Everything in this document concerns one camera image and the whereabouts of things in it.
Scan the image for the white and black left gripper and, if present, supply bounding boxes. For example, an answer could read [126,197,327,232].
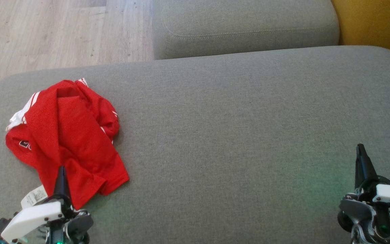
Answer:
[0,166,94,244]

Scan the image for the small grey sofa cushion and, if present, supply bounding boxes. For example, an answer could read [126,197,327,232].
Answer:
[152,0,340,60]

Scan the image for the red and white basketball jersey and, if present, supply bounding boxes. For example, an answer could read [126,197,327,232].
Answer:
[6,78,130,210]

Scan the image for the grey fabric sofa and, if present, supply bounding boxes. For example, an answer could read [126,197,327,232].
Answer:
[0,46,390,244]

